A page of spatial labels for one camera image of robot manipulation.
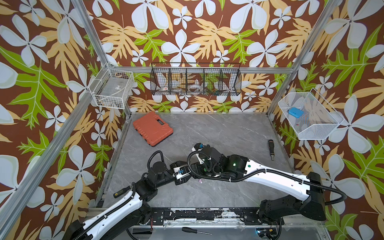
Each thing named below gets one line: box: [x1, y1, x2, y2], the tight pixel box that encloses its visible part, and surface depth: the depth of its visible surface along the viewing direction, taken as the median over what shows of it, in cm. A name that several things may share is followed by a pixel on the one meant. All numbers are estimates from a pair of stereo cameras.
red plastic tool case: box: [133, 111, 174, 147], surface depth 107 cm
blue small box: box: [288, 107, 304, 119], surface depth 87 cm
